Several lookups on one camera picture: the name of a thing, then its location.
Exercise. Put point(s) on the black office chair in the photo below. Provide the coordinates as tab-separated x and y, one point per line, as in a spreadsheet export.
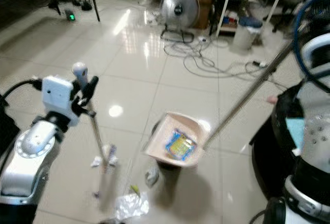
301	2

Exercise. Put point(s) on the small pink object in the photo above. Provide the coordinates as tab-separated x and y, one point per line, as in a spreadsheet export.
271	99

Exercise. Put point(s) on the round metal floor fan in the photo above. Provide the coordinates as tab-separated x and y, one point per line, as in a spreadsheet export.
179	8

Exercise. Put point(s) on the white waste bin blue liner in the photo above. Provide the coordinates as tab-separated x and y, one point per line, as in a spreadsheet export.
247	35

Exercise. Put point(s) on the white power adapter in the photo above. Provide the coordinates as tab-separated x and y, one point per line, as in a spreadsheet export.
202	38

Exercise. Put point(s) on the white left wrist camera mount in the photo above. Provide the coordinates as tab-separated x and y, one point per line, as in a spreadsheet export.
56	96

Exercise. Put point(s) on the small yellow green scrap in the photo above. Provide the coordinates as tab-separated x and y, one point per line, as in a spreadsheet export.
135	189

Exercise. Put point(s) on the black power strip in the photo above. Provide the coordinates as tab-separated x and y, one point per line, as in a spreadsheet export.
260	64

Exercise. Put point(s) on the light blue sheet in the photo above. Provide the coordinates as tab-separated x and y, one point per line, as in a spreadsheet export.
295	133

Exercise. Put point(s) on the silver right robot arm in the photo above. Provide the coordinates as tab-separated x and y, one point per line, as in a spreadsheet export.
312	131

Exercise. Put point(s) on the crumpled white paper scrap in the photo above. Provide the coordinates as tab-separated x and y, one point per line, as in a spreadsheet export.
96	162

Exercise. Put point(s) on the black bag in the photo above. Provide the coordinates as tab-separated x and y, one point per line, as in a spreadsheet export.
7	128

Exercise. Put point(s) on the black trash bin with bag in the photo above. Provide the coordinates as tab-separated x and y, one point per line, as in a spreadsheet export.
270	152

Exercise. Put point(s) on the black router with antennas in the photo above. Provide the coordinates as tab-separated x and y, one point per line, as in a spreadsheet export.
85	5

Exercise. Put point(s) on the clear crumpled plastic wrapper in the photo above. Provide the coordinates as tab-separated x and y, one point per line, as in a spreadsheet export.
131	206

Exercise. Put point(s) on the yellow blue snack wrapper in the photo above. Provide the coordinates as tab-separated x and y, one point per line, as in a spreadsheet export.
180	145

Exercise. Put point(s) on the small device with green light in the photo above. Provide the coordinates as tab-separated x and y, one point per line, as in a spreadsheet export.
70	15

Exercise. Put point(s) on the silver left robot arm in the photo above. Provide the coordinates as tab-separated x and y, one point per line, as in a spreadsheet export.
28	157

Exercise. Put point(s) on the grey crumpled scrap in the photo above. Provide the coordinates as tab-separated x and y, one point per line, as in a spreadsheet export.
151	177

